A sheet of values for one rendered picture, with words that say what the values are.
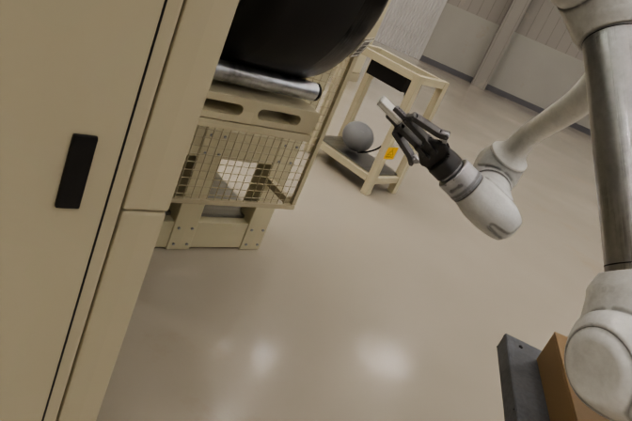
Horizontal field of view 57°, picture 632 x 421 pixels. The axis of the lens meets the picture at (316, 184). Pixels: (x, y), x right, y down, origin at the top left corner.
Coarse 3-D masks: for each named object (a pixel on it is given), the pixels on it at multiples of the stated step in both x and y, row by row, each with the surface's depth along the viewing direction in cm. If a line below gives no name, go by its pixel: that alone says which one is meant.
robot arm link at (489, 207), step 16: (496, 176) 140; (480, 192) 134; (496, 192) 135; (464, 208) 137; (480, 208) 134; (496, 208) 134; (512, 208) 136; (480, 224) 137; (496, 224) 135; (512, 224) 135
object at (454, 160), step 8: (432, 144) 134; (440, 144) 134; (448, 144) 135; (440, 152) 135; (448, 152) 134; (432, 160) 137; (440, 160) 136; (448, 160) 134; (456, 160) 134; (432, 168) 136; (440, 168) 134; (448, 168) 134; (456, 168) 134; (440, 176) 135; (448, 176) 135
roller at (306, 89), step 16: (224, 64) 122; (240, 64) 126; (224, 80) 123; (240, 80) 125; (256, 80) 127; (272, 80) 130; (288, 80) 133; (304, 80) 137; (304, 96) 137; (320, 96) 139
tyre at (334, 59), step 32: (256, 0) 113; (288, 0) 110; (320, 0) 112; (352, 0) 116; (384, 0) 121; (256, 32) 116; (288, 32) 115; (320, 32) 118; (352, 32) 122; (256, 64) 126; (288, 64) 127; (320, 64) 128
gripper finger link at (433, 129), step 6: (414, 114) 133; (414, 120) 133; (420, 120) 133; (426, 120) 134; (420, 126) 133; (426, 126) 132; (432, 126) 133; (432, 132) 133; (438, 132) 133; (444, 138) 132
